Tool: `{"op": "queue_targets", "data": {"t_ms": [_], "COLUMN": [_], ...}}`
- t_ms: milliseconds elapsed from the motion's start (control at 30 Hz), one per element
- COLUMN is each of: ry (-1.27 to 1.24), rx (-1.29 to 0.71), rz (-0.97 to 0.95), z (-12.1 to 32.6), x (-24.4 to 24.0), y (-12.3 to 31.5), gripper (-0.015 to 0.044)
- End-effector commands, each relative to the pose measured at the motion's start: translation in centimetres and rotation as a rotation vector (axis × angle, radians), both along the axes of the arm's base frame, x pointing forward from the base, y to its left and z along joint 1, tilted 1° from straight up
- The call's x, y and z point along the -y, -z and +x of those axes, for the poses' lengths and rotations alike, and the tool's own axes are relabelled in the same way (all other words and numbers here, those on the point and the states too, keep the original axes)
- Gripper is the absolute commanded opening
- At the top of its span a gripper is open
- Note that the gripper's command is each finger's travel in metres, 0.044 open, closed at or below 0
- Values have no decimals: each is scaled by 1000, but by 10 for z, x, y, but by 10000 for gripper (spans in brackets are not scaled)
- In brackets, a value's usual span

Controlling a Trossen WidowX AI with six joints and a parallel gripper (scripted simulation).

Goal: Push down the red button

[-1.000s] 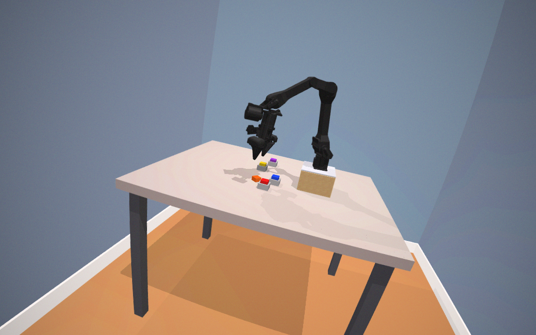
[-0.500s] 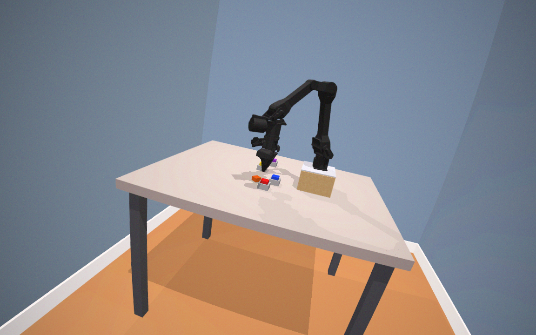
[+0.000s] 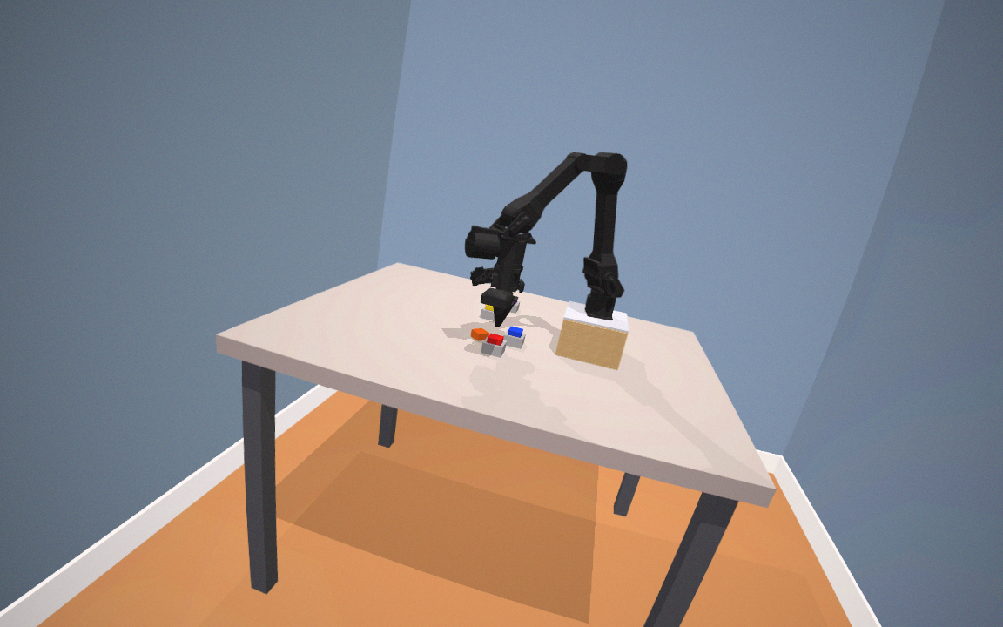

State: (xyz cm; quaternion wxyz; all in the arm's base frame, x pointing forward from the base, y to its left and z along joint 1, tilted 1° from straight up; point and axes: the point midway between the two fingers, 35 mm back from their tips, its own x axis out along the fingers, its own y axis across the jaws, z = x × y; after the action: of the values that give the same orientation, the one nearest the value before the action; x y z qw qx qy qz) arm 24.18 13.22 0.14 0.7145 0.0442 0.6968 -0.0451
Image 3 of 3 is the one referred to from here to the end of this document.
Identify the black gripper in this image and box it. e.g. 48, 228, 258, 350
481, 259, 525, 327

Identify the red button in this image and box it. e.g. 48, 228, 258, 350
481, 334, 507, 358

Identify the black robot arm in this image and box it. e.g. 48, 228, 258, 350
465, 152, 628, 320

